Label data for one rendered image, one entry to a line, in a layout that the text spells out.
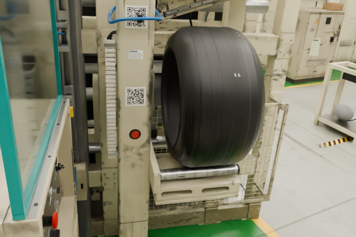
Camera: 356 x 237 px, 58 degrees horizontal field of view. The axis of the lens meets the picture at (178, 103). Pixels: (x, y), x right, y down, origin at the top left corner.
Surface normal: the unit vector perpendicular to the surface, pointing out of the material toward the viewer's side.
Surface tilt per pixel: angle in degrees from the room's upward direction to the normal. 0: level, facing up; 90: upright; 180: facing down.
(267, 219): 0
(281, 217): 0
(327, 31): 90
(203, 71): 52
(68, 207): 0
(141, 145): 90
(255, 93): 68
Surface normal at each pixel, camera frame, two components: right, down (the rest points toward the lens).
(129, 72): 0.22, 0.38
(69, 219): 0.06, -0.93
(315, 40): 0.47, 0.36
